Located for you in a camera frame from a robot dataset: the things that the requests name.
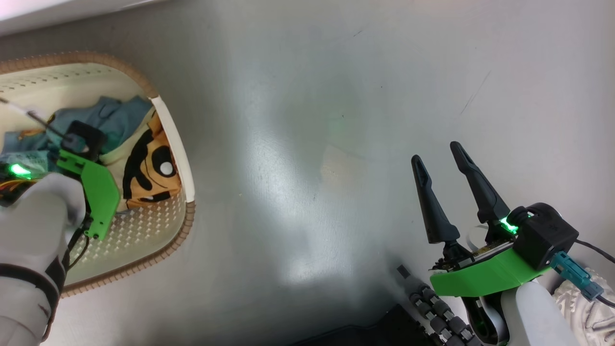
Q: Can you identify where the cream perforated laundry basket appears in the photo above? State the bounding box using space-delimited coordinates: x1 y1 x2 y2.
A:
0 51 196 297

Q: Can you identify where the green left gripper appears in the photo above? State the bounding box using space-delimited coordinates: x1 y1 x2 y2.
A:
0 148 121 241

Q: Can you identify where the white woven textile item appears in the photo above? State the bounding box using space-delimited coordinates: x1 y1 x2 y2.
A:
553 268 615 346

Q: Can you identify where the thin black left gripper cable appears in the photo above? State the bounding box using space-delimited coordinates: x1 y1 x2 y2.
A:
65 216 92 270

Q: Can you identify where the white washing machine body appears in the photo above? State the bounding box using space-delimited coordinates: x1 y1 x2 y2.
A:
0 0 164 24

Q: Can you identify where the orange black cartoon print garment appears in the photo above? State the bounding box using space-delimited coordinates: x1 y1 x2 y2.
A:
98 111 183 212

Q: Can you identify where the right teal connector black cable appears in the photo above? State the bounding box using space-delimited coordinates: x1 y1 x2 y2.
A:
550 239 615 308

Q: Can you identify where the grey roller omni wheel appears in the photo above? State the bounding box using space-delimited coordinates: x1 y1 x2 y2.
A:
396 264 483 346

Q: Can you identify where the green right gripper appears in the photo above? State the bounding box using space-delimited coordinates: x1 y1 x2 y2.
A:
411 141 552 297

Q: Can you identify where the blue printed garment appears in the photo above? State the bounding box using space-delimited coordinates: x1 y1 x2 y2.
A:
0 95 154 169

